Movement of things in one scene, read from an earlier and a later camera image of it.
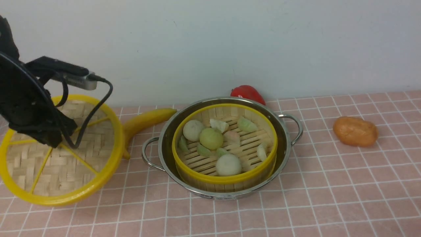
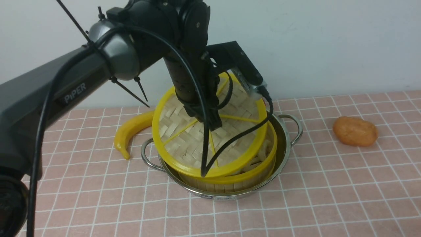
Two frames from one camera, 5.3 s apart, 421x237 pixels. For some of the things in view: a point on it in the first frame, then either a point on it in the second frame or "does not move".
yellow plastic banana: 157,116 does not move
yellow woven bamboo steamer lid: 38,172 -> 178,138
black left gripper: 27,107 -> 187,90
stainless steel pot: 158,152 does not move
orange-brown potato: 355,131 does not move
